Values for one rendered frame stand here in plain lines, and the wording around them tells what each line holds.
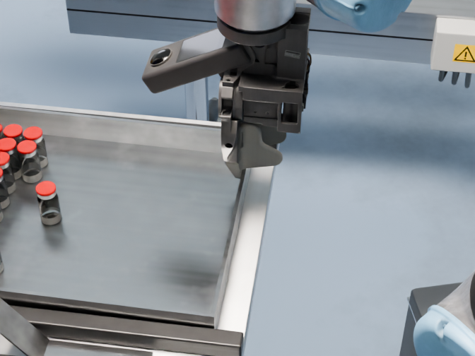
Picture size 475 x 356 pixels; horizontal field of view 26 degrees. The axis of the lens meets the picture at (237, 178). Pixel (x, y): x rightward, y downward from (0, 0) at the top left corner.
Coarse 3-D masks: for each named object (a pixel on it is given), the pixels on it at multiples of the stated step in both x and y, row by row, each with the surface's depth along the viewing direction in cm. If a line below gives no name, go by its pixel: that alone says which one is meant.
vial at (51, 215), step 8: (56, 192) 106; (40, 200) 106; (48, 200) 105; (56, 200) 106; (40, 208) 106; (48, 208) 106; (56, 208) 106; (40, 216) 107; (48, 216) 107; (56, 216) 107; (48, 224) 108
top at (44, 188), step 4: (40, 184) 106; (44, 184) 106; (48, 184) 106; (52, 184) 106; (36, 188) 105; (40, 188) 105; (44, 188) 105; (48, 188) 105; (52, 188) 105; (40, 192) 105; (44, 192) 105; (48, 192) 105; (52, 192) 105
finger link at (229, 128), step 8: (224, 104) 100; (232, 104) 100; (224, 112) 100; (232, 112) 100; (224, 120) 99; (232, 120) 100; (224, 128) 100; (232, 128) 100; (224, 136) 100; (232, 136) 100; (224, 144) 101; (232, 144) 101; (224, 152) 103; (232, 152) 103; (224, 160) 105; (232, 160) 104
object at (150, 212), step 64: (64, 128) 117; (128, 128) 115; (192, 128) 114; (64, 192) 111; (128, 192) 111; (192, 192) 111; (64, 256) 105; (128, 256) 105; (192, 256) 105; (192, 320) 96
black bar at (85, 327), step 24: (24, 312) 97; (48, 312) 97; (72, 312) 97; (48, 336) 98; (72, 336) 97; (96, 336) 96; (120, 336) 96; (144, 336) 95; (168, 336) 95; (192, 336) 95; (216, 336) 95; (240, 336) 95
